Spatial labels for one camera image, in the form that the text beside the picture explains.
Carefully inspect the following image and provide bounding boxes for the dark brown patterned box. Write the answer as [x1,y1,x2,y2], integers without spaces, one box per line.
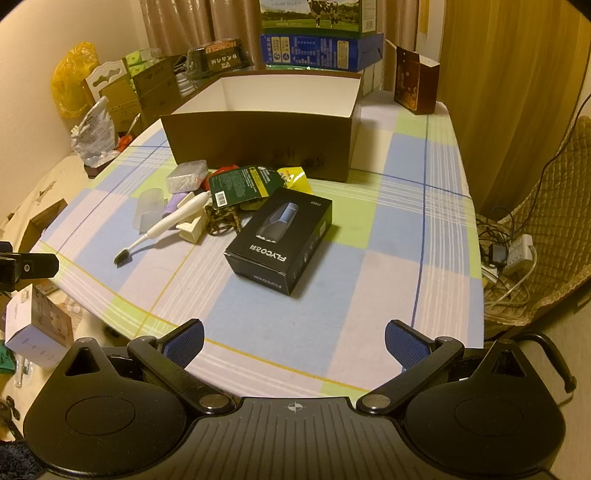
[394,44,439,115]

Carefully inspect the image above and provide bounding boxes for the stack of metal bowls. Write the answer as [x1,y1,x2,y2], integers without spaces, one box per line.
[174,69,200,97]

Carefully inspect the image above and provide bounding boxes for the small white holder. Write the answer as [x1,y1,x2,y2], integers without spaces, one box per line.
[177,213,208,244]

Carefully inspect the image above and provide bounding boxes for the yellow curtain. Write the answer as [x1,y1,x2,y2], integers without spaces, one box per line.
[438,0,587,215]

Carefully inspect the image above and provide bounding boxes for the silver foil bag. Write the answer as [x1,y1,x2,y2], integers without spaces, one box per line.
[70,96,117,167]

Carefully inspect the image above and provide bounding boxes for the brown printed cardboard box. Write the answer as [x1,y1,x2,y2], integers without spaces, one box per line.
[127,58,181,125]

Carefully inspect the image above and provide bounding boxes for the white cable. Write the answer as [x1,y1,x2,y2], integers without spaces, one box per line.
[485,249,539,310]

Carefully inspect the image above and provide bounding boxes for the plain cardboard box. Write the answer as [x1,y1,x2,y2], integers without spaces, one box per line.
[99,80,141,134]

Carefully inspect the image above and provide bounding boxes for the quilted chair cushion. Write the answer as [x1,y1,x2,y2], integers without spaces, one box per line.
[480,111,591,319]

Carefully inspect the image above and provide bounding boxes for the green tissue packs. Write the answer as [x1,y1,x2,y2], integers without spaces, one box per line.
[126,47,162,70]

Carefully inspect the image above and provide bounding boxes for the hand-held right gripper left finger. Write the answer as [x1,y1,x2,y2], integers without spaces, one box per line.
[58,318,236,416]

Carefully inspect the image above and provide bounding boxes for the open cardboard box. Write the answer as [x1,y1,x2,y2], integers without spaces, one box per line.
[18,199,69,252]

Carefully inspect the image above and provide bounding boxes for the green milk carton box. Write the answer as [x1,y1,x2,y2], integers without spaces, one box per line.
[257,0,384,38]

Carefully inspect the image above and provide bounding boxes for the blue carton box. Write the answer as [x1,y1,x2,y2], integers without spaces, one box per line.
[260,32,385,72]

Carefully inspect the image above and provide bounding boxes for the green hang-tag card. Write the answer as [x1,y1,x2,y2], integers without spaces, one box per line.
[208,165,286,213]

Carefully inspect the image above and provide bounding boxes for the black shaver box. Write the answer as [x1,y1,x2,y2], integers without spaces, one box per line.
[224,187,334,297]

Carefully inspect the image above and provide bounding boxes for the white electric toothbrush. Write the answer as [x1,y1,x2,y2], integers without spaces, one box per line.
[113,191,212,267]

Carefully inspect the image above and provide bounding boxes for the black cable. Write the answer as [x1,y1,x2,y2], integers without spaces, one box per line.
[478,99,585,245]

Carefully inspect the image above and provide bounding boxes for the yellow plastic bag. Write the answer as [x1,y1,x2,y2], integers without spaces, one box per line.
[51,41,100,123]

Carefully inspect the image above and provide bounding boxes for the orange handled screwdriver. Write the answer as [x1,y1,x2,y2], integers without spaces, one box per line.
[117,113,141,151]

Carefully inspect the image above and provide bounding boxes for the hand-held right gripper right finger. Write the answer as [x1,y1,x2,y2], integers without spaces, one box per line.
[355,318,532,416]

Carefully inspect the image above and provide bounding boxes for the purple tube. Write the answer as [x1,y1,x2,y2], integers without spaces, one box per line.
[161,193,188,220]

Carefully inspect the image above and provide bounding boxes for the dark green tin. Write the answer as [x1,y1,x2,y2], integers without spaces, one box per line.
[187,38,254,80]

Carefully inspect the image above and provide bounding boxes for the translucent plastic cup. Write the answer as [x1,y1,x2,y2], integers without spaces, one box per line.
[134,188,166,232]

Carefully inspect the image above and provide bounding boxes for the beige curtain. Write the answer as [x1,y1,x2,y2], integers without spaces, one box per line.
[141,0,262,58]

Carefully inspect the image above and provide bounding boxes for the black headset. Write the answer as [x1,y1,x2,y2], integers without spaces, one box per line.
[517,331,578,393]

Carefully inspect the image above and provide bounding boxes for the clear floss pick box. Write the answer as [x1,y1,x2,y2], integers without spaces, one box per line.
[166,160,208,193]

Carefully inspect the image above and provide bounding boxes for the small white box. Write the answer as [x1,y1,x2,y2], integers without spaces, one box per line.
[4,284,75,370]

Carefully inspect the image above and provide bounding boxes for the white power strip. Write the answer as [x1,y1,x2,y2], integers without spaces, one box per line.
[501,234,536,277]

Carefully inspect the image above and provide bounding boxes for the yellow snack packet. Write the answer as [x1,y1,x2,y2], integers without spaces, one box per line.
[277,166,312,193]

